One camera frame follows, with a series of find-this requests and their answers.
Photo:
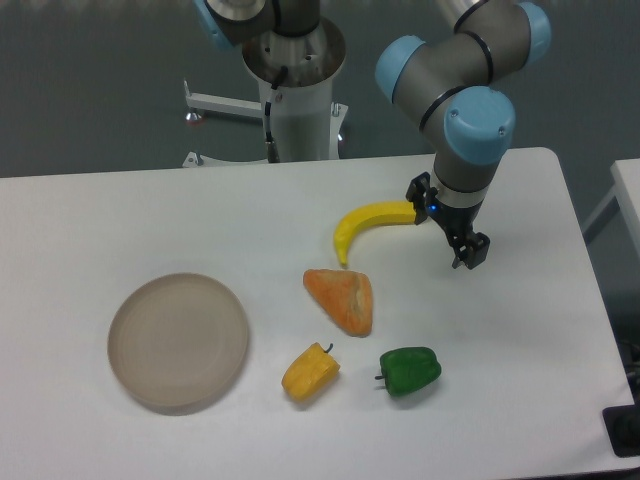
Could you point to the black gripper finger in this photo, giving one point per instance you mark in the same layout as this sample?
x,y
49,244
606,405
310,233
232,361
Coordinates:
x,y
470,249
418,194

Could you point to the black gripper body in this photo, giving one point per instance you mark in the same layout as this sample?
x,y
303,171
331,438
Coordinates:
x,y
457,223

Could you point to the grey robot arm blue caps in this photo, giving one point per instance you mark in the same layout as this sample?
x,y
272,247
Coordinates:
x,y
445,90

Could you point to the green toy bell pepper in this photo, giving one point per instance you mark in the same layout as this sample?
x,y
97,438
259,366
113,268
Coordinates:
x,y
407,370

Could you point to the yellow toy bell pepper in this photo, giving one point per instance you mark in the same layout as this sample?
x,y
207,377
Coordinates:
x,y
309,373

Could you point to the yellow toy banana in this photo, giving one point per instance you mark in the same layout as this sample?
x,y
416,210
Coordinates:
x,y
366,217

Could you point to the orange pumpkin slice toy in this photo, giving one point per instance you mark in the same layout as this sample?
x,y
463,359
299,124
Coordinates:
x,y
346,296

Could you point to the white side table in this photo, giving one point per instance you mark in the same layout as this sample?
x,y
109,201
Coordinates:
x,y
622,197

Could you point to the black box at table edge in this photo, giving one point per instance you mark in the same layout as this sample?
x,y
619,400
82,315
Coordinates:
x,y
622,425

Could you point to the beige round plate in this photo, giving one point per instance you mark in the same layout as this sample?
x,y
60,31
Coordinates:
x,y
177,344

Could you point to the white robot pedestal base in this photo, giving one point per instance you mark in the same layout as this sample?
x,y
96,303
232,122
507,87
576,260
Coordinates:
x,y
301,120

